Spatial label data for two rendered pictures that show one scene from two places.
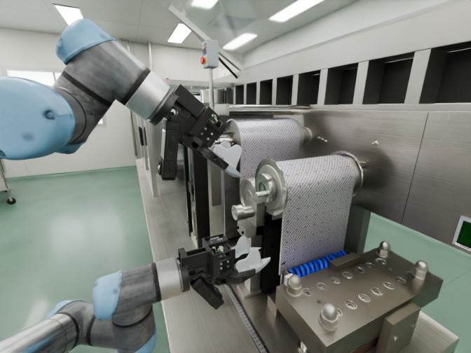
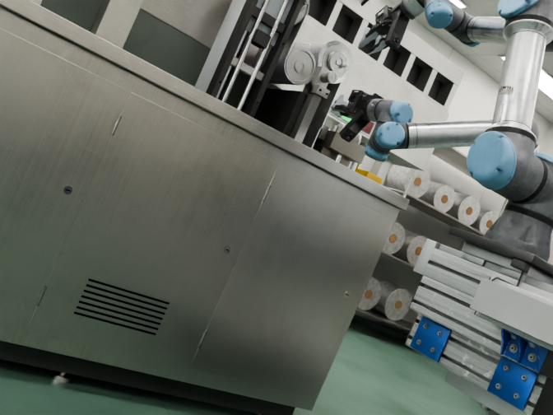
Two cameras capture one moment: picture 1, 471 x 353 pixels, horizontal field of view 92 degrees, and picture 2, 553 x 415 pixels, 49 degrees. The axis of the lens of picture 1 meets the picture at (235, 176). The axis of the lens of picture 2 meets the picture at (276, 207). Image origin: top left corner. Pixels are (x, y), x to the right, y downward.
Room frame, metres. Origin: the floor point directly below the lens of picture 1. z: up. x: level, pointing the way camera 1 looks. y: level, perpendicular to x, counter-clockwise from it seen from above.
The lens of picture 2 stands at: (0.79, 2.06, 0.68)
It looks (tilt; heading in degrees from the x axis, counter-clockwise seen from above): 0 degrees down; 263
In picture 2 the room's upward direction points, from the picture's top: 24 degrees clockwise
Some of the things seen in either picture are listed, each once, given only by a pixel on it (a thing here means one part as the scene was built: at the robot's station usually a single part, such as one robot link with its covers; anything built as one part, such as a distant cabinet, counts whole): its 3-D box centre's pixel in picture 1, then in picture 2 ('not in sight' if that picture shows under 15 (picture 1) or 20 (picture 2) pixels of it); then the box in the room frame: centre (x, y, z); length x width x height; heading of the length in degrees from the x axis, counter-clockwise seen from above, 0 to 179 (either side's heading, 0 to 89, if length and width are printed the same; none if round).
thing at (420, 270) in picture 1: (421, 267); not in sight; (0.48, -0.48, 1.05); 0.04 x 0.04 x 0.04
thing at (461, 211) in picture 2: not in sight; (437, 254); (-1.47, -3.57, 0.92); 1.83 x 0.53 x 1.85; 25
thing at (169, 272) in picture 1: (169, 276); (378, 109); (0.39, 0.14, 1.11); 0.08 x 0.05 x 0.08; 25
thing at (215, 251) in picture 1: (207, 263); (364, 106); (0.42, 0.06, 1.12); 0.12 x 0.08 x 0.09; 115
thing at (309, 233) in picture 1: (316, 234); (314, 103); (0.55, -0.22, 1.11); 0.23 x 0.01 x 0.18; 115
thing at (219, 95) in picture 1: (213, 97); not in sight; (1.25, 0.11, 1.50); 0.14 x 0.14 x 0.06
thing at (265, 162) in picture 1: (269, 186); (335, 62); (0.55, -0.09, 1.25); 0.15 x 0.01 x 0.15; 25
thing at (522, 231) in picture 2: not in sight; (522, 233); (0.07, 0.69, 0.87); 0.15 x 0.15 x 0.10
